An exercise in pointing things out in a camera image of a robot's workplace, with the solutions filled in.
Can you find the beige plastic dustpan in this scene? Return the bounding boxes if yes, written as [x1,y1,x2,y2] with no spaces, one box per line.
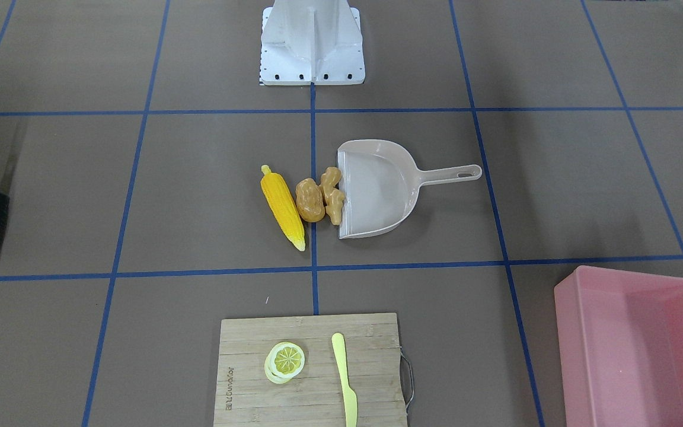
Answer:
[337,139,483,240]

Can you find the tan toy ginger root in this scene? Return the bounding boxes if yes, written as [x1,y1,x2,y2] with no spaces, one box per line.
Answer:
[320,167,345,226]

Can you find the brown toy potato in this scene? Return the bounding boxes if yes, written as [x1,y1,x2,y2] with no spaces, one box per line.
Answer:
[295,178,326,222]

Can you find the yellow toy corn cob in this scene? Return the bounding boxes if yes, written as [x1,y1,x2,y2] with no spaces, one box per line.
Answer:
[260,164,306,251]

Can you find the pink plastic bin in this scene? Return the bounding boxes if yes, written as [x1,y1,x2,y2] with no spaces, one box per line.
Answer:
[554,266,683,426]

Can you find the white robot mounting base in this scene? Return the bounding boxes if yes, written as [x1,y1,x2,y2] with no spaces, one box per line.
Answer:
[258,1,366,86]

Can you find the yellow plastic knife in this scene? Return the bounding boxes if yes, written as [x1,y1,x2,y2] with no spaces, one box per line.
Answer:
[331,332,359,427]

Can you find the yellow lemon slice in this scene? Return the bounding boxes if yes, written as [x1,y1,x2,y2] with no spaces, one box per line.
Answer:
[264,342,305,384]

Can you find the wooden cutting board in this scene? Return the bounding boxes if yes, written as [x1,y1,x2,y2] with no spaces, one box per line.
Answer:
[213,313,408,426]

